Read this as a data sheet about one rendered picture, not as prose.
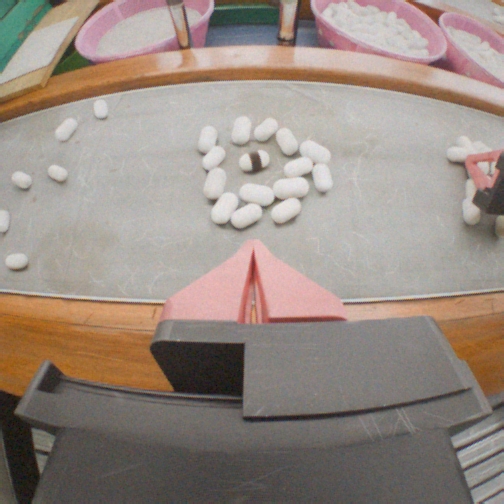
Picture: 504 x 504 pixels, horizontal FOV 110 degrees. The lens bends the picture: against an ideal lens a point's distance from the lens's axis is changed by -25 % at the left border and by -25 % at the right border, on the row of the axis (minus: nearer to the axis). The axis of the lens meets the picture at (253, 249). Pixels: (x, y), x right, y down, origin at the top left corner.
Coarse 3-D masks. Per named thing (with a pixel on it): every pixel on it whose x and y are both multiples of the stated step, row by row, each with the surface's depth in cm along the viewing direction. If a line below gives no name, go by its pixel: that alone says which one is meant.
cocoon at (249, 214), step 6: (252, 204) 24; (240, 210) 23; (246, 210) 23; (252, 210) 23; (258, 210) 23; (234, 216) 23; (240, 216) 23; (246, 216) 23; (252, 216) 23; (258, 216) 24; (234, 222) 23; (240, 222) 23; (246, 222) 23; (252, 222) 24
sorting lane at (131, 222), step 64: (0, 128) 30; (128, 128) 28; (192, 128) 28; (320, 128) 28; (384, 128) 28; (448, 128) 28; (0, 192) 27; (64, 192) 26; (128, 192) 26; (192, 192) 26; (320, 192) 26; (384, 192) 26; (448, 192) 26; (0, 256) 24; (64, 256) 24; (128, 256) 24; (192, 256) 24; (320, 256) 24; (384, 256) 24; (448, 256) 24
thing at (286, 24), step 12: (168, 0) 22; (180, 0) 22; (288, 0) 22; (300, 0) 23; (180, 12) 24; (288, 12) 24; (180, 24) 25; (288, 24) 26; (180, 36) 27; (276, 36) 28; (288, 36) 28; (180, 48) 29; (192, 48) 30
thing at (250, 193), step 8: (248, 184) 24; (240, 192) 24; (248, 192) 23; (256, 192) 23; (264, 192) 23; (272, 192) 24; (248, 200) 24; (256, 200) 24; (264, 200) 24; (272, 200) 24
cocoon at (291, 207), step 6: (294, 198) 24; (282, 204) 23; (288, 204) 23; (294, 204) 23; (300, 204) 24; (276, 210) 23; (282, 210) 23; (288, 210) 23; (294, 210) 23; (276, 216) 23; (282, 216) 23; (288, 216) 23; (282, 222) 24
